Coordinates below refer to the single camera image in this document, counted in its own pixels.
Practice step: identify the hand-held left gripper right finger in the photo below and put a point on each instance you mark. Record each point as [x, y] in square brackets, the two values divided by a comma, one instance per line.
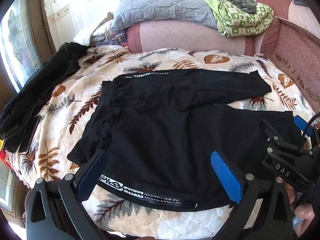
[225, 177]

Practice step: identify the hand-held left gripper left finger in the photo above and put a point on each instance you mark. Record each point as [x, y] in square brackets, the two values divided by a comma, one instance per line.
[92, 172]

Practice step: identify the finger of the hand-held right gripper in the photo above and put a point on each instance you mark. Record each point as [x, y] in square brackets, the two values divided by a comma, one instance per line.
[302, 126]
[277, 136]

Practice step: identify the black pants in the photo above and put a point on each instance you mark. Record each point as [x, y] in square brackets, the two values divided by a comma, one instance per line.
[155, 135]

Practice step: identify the person's right hand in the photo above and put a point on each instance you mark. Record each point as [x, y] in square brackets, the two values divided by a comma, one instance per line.
[303, 212]

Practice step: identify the leaf print blanket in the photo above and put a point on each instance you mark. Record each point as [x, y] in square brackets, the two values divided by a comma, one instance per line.
[75, 100]

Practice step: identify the black jacket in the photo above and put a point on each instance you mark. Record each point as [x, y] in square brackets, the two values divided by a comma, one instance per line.
[37, 85]

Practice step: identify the green patterned blanket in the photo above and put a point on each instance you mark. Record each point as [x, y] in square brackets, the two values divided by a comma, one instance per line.
[240, 20]

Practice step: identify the pink sofa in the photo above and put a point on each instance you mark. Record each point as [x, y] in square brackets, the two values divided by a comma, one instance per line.
[187, 37]

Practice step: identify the colourful packets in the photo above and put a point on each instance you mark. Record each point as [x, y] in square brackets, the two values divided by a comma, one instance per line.
[117, 40]

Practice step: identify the white cloth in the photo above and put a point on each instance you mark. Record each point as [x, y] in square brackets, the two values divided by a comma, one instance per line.
[85, 36]

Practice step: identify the dark grey cloth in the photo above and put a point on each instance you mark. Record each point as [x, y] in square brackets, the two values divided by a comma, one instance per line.
[240, 2]

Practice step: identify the stained glass window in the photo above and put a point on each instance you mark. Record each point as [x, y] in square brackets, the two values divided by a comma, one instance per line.
[17, 37]

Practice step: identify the grey quilted pillow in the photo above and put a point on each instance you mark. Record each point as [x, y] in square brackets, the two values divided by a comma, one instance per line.
[162, 2]

